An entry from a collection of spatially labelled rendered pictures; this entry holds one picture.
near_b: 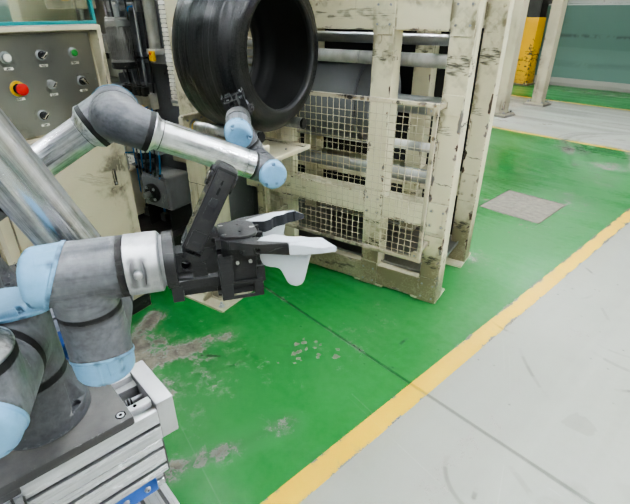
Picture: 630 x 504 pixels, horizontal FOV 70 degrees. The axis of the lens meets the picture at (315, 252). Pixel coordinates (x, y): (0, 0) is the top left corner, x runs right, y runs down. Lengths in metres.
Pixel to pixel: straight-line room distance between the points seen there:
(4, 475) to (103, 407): 0.16
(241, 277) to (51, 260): 0.21
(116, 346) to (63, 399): 0.25
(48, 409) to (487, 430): 1.42
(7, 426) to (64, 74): 1.56
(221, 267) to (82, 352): 0.20
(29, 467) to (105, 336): 0.30
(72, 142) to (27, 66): 0.73
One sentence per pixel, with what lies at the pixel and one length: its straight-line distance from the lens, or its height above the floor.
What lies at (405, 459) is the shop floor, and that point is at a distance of 1.68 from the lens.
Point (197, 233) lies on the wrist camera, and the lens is 0.56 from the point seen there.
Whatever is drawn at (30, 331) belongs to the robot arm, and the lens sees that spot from 0.76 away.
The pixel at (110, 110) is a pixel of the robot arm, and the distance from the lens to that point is 1.15.
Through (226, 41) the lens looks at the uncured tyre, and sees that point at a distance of 1.61.
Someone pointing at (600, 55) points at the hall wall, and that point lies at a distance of 10.50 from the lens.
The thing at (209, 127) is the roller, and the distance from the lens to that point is 1.88.
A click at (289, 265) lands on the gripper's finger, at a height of 1.04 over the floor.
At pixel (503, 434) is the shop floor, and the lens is 1.84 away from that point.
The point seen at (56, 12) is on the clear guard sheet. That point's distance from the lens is 2.02.
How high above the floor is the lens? 1.31
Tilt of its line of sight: 28 degrees down
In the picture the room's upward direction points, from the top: straight up
